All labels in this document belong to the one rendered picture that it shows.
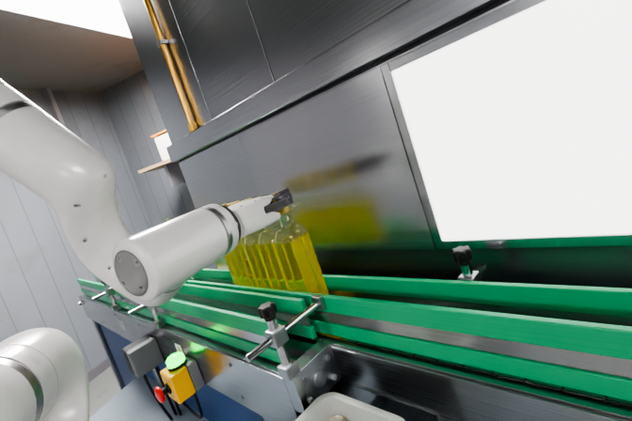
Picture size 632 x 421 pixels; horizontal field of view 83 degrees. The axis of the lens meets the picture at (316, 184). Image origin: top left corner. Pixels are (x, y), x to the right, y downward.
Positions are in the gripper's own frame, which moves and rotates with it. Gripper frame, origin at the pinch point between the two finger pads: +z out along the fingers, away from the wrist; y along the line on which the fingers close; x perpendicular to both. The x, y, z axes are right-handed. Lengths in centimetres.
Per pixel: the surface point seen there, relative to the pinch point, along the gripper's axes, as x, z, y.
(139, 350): -32, -2, -62
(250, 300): -20.0, -1.2, -14.1
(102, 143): 89, 195, -356
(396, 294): -21.3, -1.1, 19.4
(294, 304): -19.3, -5.7, 1.1
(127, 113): 115, 223, -333
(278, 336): -19.1, -16.2, 4.6
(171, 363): -30.4, -9.0, -37.8
